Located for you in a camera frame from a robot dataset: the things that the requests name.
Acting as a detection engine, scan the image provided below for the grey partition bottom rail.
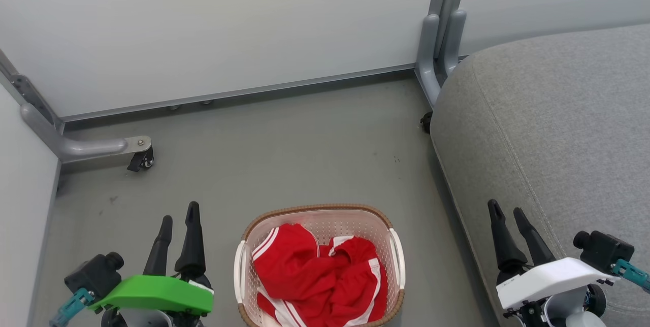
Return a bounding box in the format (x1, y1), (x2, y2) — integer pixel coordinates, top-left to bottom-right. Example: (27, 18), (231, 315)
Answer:
(60, 63), (418, 124)

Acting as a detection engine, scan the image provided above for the grey fabric sofa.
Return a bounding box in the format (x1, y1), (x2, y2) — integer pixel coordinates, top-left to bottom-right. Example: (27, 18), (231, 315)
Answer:
(430, 23), (650, 327)

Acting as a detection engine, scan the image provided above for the grey partition leg with screw plate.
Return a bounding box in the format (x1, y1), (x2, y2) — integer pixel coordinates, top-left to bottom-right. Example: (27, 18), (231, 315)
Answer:
(0, 48), (153, 164)

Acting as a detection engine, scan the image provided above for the grey double-tube partition leg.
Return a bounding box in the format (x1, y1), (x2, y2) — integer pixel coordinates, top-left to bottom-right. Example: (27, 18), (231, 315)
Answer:
(415, 0), (472, 109)

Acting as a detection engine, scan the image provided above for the black caster wheel with bracket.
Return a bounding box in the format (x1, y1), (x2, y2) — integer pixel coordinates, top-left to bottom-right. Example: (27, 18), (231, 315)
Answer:
(126, 146), (155, 173)

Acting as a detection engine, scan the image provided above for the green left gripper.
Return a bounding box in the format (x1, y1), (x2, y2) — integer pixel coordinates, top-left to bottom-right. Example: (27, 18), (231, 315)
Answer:
(89, 201), (214, 327)

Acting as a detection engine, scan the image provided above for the white laundry basket brown rim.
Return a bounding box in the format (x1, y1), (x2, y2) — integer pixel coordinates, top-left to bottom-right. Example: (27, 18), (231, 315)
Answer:
(233, 203), (406, 327)

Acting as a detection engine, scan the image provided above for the teal left camera cable plug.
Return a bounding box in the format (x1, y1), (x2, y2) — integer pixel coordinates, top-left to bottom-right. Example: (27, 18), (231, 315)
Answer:
(49, 288), (95, 327)

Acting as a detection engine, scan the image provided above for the teal camera cable plug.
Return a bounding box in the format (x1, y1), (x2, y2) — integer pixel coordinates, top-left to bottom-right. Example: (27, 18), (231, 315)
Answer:
(49, 288), (95, 327)
(611, 259), (650, 293)

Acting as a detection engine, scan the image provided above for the teal right camera cable plug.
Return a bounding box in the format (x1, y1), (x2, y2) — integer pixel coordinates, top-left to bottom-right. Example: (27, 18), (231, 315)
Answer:
(611, 259), (650, 293)

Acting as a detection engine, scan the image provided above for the red garment with striped cuffs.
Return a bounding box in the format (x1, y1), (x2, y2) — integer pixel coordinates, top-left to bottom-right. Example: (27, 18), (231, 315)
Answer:
(252, 223), (326, 327)

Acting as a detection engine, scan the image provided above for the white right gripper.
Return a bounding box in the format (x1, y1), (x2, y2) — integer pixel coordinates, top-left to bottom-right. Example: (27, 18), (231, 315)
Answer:
(487, 199), (621, 327)

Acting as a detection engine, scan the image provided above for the red garment broad white stripe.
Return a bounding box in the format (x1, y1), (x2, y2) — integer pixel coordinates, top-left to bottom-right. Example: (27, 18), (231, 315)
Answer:
(305, 235), (388, 327)

